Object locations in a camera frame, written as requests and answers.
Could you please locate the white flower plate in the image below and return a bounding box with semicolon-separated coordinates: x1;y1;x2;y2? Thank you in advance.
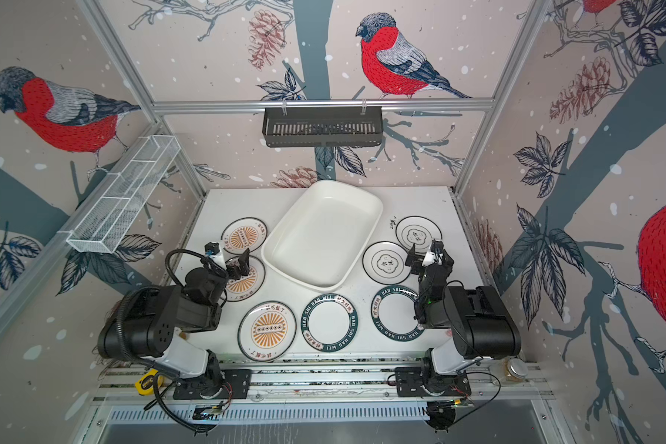
395;216;443;253
362;242;411;285

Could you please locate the green rim plate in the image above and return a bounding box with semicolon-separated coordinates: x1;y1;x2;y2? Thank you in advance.
370;285;424;342
300;293;359;353

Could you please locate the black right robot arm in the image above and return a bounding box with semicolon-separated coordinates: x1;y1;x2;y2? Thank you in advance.
405;240;522;381

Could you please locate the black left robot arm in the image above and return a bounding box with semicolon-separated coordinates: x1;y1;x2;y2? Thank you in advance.
97;242;251;380

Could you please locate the white plastic bin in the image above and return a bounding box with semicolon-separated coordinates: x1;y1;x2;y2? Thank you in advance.
261;181;384;292

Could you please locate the orange sunburst plate middle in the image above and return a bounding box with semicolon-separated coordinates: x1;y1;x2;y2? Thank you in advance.
226;256;266;303

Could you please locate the orange sunburst plate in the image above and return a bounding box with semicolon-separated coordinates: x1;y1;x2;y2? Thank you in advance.
221;218;268;255
238;302;298;362
226;256;266;303

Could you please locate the orange sunburst plate back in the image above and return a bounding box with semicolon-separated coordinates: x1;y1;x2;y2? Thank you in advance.
221;218;268;255

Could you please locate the orange sunburst plate front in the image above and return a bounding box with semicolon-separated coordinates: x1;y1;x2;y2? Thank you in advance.
238;302;298;362

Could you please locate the small glass jar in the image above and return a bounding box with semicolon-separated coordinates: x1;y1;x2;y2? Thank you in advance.
490;357;529;385

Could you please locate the yellow tape measure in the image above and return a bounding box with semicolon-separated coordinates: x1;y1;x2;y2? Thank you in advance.
134;369;162;396

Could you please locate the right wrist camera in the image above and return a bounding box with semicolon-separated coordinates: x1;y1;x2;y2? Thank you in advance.
422;240;444;268

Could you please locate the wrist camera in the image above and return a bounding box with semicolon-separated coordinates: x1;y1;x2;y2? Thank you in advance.
205;242;226;268
422;240;444;268

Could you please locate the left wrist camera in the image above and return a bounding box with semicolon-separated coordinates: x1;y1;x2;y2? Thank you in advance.
205;242;226;268

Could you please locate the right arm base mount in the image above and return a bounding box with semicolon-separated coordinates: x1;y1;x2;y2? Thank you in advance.
394;366;471;398

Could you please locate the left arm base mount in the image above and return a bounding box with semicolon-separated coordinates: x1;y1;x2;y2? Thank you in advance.
173;369;252;401

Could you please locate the black corrugated cable hose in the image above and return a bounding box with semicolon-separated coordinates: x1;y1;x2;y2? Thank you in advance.
108;284;162;362

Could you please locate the white mesh wall shelf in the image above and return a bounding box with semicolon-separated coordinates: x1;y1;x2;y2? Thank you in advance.
67;135;181;253

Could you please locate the black hanging wire basket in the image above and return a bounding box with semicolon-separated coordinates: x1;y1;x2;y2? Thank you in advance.
262;107;384;148

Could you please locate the aluminium frame crossbar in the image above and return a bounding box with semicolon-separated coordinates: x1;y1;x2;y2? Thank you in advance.
151;98;496;116

